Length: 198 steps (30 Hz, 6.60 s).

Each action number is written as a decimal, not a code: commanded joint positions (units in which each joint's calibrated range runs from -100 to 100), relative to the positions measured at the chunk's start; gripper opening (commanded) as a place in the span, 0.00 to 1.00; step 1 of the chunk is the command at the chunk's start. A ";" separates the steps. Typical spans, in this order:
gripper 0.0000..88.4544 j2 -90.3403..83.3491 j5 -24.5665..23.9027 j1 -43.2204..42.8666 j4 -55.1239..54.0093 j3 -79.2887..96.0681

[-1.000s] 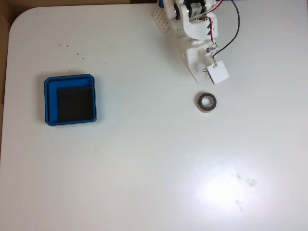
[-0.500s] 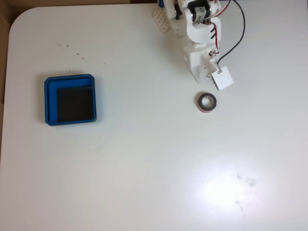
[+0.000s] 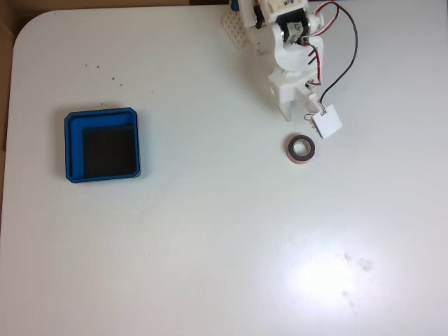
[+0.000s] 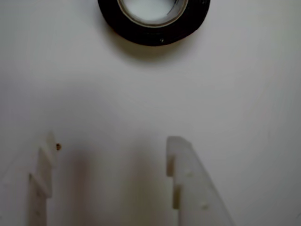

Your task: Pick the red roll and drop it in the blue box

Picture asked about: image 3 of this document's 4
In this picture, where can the red tape roll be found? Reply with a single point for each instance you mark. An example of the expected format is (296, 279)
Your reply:
(291, 154)

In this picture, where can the blue square box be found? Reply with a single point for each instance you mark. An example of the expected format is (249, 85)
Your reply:
(75, 150)

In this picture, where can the blue clamp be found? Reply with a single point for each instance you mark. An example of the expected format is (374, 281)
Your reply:
(234, 4)

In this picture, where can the white square camera box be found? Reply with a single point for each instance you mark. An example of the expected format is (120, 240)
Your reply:
(327, 124)

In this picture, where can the white perforated base plate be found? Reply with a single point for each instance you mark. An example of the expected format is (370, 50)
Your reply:
(234, 26)

